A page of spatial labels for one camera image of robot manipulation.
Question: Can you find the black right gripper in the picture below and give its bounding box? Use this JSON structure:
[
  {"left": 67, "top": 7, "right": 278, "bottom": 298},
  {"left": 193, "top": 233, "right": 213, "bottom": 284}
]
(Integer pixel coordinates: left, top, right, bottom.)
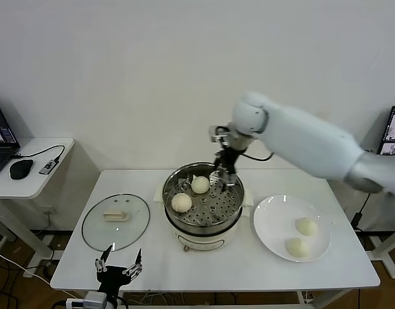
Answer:
[{"left": 212, "top": 144, "right": 242, "bottom": 193}]

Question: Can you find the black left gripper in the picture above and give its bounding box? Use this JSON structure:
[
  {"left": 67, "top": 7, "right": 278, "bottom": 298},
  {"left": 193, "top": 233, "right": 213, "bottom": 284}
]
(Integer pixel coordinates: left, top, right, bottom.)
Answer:
[{"left": 94, "top": 244, "right": 143, "bottom": 294}]

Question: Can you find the white steamed baozi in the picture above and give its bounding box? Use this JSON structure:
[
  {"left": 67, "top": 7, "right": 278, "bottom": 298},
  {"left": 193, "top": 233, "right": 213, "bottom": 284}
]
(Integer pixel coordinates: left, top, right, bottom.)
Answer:
[
  {"left": 170, "top": 192, "right": 193, "bottom": 213},
  {"left": 190, "top": 176, "right": 210, "bottom": 194},
  {"left": 284, "top": 237, "right": 311, "bottom": 260},
  {"left": 295, "top": 217, "right": 319, "bottom": 238}
]

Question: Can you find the stainless steel steamer basket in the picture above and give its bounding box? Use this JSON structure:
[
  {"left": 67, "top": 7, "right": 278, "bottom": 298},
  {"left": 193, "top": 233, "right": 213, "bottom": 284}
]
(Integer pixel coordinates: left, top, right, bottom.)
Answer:
[{"left": 153, "top": 162, "right": 253, "bottom": 238}]

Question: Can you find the round glass pot lid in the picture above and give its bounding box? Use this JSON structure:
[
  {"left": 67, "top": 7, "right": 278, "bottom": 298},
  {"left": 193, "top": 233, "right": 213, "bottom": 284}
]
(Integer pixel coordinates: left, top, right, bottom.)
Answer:
[{"left": 81, "top": 192, "right": 151, "bottom": 252}]

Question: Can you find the cream electric cooking pot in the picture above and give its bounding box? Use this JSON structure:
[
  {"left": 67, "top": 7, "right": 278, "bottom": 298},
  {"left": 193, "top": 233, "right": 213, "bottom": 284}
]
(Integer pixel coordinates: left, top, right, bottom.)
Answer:
[{"left": 164, "top": 205, "right": 250, "bottom": 253}]

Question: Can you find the white round plate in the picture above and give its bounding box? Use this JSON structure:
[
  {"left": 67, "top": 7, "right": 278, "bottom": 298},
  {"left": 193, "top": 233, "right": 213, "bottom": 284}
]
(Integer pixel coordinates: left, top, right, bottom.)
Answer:
[{"left": 253, "top": 194, "right": 332, "bottom": 263}]

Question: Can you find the white side table with mouse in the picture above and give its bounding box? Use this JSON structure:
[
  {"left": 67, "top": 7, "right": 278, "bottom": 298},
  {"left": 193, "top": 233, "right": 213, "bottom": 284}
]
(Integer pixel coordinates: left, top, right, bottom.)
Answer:
[{"left": 0, "top": 137, "right": 75, "bottom": 278}]

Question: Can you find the grey usb hub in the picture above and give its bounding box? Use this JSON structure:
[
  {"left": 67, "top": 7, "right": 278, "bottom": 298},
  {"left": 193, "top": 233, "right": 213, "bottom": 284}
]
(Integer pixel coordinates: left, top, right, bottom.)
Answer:
[{"left": 39, "top": 158, "right": 60, "bottom": 176}]

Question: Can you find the black computer mouse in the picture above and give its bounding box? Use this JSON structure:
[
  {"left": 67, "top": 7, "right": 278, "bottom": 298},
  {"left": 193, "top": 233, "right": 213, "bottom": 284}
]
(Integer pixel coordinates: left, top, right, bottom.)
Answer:
[{"left": 9, "top": 158, "right": 35, "bottom": 180}]

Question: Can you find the white side table with sticker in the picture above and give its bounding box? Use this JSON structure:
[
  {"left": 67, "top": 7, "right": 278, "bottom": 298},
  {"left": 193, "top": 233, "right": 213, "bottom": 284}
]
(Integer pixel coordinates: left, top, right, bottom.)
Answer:
[{"left": 361, "top": 189, "right": 395, "bottom": 279}]

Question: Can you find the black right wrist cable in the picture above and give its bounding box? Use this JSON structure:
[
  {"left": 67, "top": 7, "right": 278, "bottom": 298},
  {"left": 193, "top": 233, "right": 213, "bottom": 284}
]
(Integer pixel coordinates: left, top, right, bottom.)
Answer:
[{"left": 240, "top": 150, "right": 275, "bottom": 162}]

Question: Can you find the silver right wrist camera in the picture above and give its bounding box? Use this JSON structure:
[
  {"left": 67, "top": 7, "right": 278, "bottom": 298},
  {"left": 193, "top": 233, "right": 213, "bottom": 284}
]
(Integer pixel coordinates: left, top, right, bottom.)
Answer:
[{"left": 208, "top": 125, "right": 230, "bottom": 143}]

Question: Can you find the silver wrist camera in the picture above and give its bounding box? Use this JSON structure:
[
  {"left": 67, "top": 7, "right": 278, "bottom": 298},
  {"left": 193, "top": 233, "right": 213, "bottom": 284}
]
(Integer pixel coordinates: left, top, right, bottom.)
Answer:
[
  {"left": 208, "top": 125, "right": 230, "bottom": 143},
  {"left": 84, "top": 291, "right": 107, "bottom": 309}
]

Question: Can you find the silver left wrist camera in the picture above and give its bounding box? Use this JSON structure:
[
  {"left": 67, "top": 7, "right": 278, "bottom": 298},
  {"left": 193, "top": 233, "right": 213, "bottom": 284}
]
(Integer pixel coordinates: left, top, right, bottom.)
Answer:
[{"left": 84, "top": 291, "right": 107, "bottom": 309}]

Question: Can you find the white floor cable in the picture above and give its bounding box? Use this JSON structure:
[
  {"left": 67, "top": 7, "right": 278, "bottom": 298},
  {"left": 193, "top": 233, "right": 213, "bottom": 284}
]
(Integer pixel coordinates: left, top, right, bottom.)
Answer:
[{"left": 0, "top": 247, "right": 41, "bottom": 279}]

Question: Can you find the black usb hub cable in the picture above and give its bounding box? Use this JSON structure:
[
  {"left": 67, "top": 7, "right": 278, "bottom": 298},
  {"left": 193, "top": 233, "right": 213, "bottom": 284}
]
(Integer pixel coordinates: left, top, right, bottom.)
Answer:
[{"left": 12, "top": 144, "right": 66, "bottom": 162}]

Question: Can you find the black cable with adapter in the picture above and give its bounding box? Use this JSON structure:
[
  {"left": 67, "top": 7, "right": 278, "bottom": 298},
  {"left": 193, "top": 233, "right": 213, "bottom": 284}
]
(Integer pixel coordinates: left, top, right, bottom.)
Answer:
[{"left": 351, "top": 192, "right": 371, "bottom": 229}]

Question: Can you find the black laptop camera views screen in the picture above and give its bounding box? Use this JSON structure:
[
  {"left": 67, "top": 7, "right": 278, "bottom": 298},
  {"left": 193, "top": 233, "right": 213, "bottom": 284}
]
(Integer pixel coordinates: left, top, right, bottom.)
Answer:
[{"left": 376, "top": 105, "right": 395, "bottom": 156}]

